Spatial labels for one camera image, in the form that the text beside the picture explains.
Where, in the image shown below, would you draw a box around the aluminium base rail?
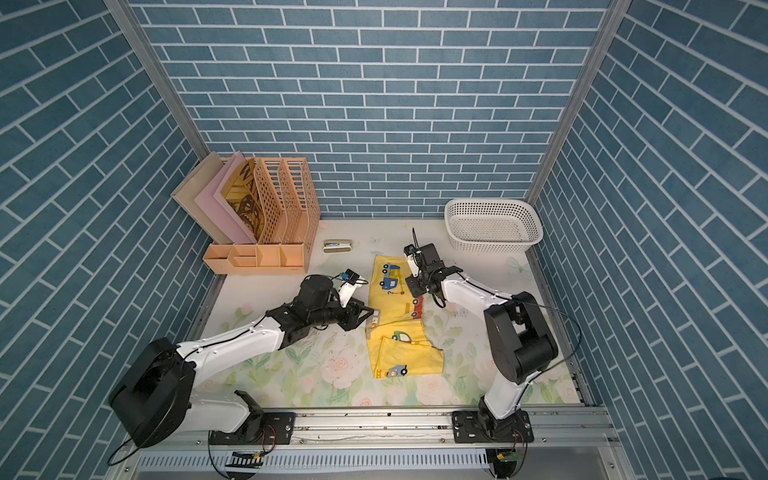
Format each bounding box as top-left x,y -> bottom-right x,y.
136,403 -> 620,449

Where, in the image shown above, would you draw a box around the beige folder board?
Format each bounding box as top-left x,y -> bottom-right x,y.
171,152 -> 234,245

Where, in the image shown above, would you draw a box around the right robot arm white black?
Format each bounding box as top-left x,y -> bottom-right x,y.
404,243 -> 559,443

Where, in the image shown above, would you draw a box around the peach desk file organizer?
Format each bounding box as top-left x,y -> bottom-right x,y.
203,157 -> 320,275

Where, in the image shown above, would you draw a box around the grey white stapler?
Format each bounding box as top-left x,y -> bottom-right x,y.
323,239 -> 352,253

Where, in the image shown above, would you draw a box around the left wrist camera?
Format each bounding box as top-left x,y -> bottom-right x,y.
338,269 -> 360,308

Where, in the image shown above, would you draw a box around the white plastic mesh basket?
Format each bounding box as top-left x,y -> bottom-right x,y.
444,198 -> 544,253

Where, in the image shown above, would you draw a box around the yellow brown patterned book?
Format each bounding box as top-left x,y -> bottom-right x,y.
222,156 -> 264,243

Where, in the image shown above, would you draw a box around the right green circuit board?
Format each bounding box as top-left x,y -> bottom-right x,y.
496,449 -> 522,463

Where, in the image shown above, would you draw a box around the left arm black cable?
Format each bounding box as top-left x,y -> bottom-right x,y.
106,269 -> 370,467

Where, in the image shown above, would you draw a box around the floral table mat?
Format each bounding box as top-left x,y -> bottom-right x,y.
200,219 -> 553,409

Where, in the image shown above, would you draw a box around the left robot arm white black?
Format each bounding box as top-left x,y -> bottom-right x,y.
108,271 -> 374,449

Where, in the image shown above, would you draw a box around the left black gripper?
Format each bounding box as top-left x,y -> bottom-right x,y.
308,295 -> 376,331

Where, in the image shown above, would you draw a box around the pink folder board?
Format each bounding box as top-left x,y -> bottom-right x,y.
194,152 -> 256,244

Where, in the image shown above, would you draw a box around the yellow car print pillowcase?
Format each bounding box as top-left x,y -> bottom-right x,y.
366,255 -> 444,379

